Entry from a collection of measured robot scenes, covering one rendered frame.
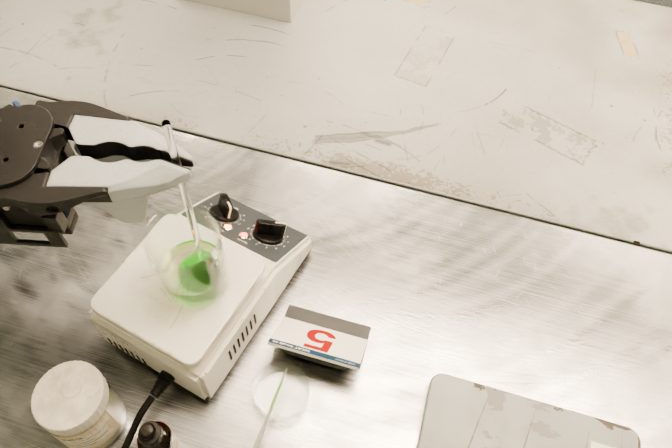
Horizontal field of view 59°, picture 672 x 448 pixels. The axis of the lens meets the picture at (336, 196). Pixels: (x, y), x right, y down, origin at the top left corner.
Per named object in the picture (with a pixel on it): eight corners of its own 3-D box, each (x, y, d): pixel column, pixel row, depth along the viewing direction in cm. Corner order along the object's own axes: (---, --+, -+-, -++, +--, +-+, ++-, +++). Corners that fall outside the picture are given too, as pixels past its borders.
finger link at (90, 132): (208, 170, 48) (93, 165, 48) (197, 120, 43) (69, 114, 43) (202, 202, 46) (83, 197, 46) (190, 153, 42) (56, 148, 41)
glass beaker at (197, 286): (187, 243, 58) (170, 191, 51) (244, 268, 57) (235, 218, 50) (144, 303, 54) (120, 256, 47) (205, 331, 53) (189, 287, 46)
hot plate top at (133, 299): (169, 214, 61) (168, 208, 60) (270, 265, 58) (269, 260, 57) (87, 309, 54) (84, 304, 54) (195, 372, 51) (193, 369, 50)
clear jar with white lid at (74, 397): (57, 404, 57) (24, 376, 51) (120, 379, 59) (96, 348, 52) (68, 466, 54) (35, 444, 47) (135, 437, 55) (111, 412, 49)
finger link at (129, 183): (201, 207, 46) (82, 198, 46) (188, 159, 41) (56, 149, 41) (193, 242, 44) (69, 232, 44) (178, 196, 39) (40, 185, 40)
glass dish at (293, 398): (254, 428, 56) (252, 422, 55) (252, 371, 59) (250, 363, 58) (312, 422, 57) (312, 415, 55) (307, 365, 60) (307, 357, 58)
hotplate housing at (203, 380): (219, 202, 71) (209, 160, 65) (314, 250, 68) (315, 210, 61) (89, 361, 60) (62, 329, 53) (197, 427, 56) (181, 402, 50)
